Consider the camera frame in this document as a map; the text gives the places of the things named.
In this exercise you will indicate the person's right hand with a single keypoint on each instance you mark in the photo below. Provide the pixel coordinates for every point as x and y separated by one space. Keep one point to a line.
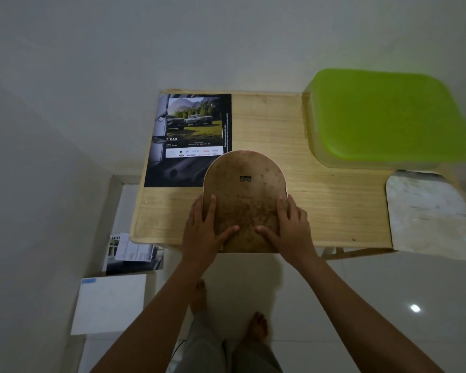
293 238

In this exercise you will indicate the person's left hand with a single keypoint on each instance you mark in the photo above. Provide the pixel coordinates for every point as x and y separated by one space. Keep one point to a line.
200 238

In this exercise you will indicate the person's right thumb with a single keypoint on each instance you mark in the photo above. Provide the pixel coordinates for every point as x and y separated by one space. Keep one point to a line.
267 232

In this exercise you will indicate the person's left middle finger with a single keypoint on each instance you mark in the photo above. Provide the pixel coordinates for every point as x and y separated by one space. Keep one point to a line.
198 213

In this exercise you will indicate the person's right middle finger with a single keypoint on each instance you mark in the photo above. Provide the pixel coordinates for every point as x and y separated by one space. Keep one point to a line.
293 209

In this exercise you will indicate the person's left thumb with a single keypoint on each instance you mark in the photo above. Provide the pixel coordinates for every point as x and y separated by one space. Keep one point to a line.
227 233

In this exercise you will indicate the brown stained rounded board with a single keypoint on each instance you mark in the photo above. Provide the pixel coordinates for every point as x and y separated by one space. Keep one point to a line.
244 190

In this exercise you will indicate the person's right forearm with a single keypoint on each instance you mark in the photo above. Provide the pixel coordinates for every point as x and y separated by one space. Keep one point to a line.
357 318

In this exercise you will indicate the person's left forearm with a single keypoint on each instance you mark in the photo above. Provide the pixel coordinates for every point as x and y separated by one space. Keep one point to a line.
155 322

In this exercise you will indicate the person's left foot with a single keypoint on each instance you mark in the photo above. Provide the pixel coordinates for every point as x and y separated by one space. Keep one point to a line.
198 299

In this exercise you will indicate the person's foot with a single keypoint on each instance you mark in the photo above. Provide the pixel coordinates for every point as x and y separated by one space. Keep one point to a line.
257 326
198 299

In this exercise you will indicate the white printed leaflet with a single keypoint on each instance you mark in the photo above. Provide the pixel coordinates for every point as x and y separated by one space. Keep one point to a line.
134 252

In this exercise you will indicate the dark car photo magazine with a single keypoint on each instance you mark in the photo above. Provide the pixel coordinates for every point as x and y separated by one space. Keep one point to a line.
186 124

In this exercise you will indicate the person's right foot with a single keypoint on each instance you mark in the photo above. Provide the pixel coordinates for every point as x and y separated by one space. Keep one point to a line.
257 326

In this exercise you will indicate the grey trousers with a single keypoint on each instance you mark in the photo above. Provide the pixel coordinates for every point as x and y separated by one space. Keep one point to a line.
233 357

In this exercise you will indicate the white cardboard box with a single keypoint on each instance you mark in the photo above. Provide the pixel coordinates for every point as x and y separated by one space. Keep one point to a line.
110 304

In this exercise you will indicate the white stained rounded board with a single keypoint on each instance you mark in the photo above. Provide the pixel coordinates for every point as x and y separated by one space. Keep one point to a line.
427 213

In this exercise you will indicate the green plastic lid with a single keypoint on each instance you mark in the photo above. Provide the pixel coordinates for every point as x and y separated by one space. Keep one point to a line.
388 112

